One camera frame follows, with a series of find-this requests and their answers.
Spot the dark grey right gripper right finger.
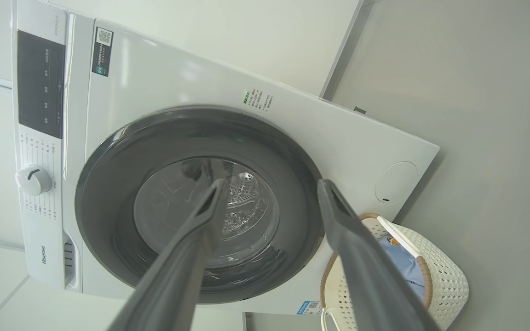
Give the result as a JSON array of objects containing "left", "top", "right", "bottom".
[{"left": 317, "top": 178, "right": 440, "bottom": 331}]

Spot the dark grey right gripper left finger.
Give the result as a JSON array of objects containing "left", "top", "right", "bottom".
[{"left": 107, "top": 177, "right": 231, "bottom": 331}]

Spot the blue cartoon print garment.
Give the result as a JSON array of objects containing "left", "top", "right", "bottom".
[{"left": 378, "top": 235, "right": 426, "bottom": 302}]

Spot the washing machine glass door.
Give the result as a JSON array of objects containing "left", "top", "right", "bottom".
[{"left": 75, "top": 105, "right": 325, "bottom": 305}]

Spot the stainless steel washer drum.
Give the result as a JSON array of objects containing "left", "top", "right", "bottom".
[{"left": 221, "top": 171, "right": 262, "bottom": 239}]

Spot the round white filter access cover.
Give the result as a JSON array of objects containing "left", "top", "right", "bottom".
[{"left": 375, "top": 161, "right": 418, "bottom": 204}]

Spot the white front-load washing machine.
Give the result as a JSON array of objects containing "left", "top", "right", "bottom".
[{"left": 11, "top": 0, "right": 440, "bottom": 318}]

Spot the white washing machine dial knob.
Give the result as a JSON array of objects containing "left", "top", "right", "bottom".
[{"left": 15, "top": 165, "right": 53, "bottom": 196}]

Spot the dark washing machine display panel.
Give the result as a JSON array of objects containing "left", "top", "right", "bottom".
[{"left": 17, "top": 30, "right": 65, "bottom": 139}]

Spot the blue energy label sticker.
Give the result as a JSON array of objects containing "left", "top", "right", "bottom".
[{"left": 297, "top": 301, "right": 323, "bottom": 316}]

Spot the cream perforated laundry basket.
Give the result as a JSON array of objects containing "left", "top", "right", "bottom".
[{"left": 319, "top": 212, "right": 470, "bottom": 331}]

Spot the printed text label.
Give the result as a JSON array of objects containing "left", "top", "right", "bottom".
[{"left": 243, "top": 90, "right": 272, "bottom": 113}]

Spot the dark QR info sticker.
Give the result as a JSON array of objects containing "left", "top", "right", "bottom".
[{"left": 92, "top": 27, "right": 114, "bottom": 77}]

